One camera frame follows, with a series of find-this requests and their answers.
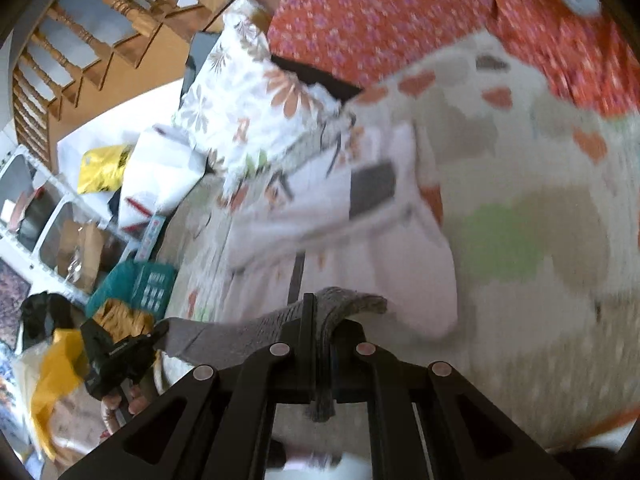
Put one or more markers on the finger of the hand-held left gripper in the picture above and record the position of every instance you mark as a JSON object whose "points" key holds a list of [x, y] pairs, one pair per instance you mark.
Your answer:
{"points": [[152, 337]]}

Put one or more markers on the patterned rug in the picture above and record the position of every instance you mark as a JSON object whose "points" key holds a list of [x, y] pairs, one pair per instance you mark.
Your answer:
{"points": [[12, 300]]}

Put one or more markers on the floral white pillow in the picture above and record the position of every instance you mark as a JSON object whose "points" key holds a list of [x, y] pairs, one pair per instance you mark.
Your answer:
{"points": [[240, 95]]}

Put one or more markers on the pale pink cloth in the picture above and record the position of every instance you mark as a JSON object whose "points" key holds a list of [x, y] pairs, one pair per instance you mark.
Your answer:
{"points": [[400, 270]]}

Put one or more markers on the teal plastic basket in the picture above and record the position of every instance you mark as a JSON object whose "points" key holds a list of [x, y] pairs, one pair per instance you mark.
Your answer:
{"points": [[115, 280]]}

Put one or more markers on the person's left hand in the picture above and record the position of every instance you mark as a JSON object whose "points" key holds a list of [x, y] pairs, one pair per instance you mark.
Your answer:
{"points": [[114, 404]]}

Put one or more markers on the orange floral bed sheet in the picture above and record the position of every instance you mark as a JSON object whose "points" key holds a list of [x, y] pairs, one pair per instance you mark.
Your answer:
{"points": [[380, 15]]}

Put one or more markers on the yellow plastic bag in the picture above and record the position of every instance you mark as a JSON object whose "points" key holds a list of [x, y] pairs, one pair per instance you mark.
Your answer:
{"points": [[102, 170]]}

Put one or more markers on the wooden staircase banister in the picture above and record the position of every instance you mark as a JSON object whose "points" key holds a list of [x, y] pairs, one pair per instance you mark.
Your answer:
{"points": [[120, 7]]}

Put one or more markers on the grey small cloth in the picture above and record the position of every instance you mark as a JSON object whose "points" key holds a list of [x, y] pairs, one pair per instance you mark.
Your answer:
{"points": [[240, 330]]}

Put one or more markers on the black bag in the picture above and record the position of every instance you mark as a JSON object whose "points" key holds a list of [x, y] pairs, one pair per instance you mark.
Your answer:
{"points": [[47, 312]]}

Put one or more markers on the white plastic bag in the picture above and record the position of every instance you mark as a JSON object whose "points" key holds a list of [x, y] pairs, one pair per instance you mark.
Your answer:
{"points": [[155, 180]]}

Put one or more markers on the floral white bed sheet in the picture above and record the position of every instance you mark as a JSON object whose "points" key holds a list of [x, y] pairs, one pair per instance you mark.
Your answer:
{"points": [[200, 270]]}

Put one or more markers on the white glass door cabinet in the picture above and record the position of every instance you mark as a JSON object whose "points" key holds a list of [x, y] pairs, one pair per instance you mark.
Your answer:
{"points": [[55, 182]]}

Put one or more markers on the yellow cloth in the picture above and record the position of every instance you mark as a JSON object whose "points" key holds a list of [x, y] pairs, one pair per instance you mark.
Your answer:
{"points": [[55, 375]]}

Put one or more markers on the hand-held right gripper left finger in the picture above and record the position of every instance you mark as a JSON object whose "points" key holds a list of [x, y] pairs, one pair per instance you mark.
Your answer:
{"points": [[304, 340]]}

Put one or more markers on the heart print quilted blanket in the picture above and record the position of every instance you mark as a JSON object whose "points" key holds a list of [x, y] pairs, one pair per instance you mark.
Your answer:
{"points": [[525, 185]]}

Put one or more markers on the mustard patterned cloth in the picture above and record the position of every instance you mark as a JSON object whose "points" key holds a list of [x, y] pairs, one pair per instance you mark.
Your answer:
{"points": [[122, 317]]}

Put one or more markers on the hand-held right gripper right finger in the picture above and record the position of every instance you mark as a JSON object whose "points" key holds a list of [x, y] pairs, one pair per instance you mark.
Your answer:
{"points": [[350, 360]]}

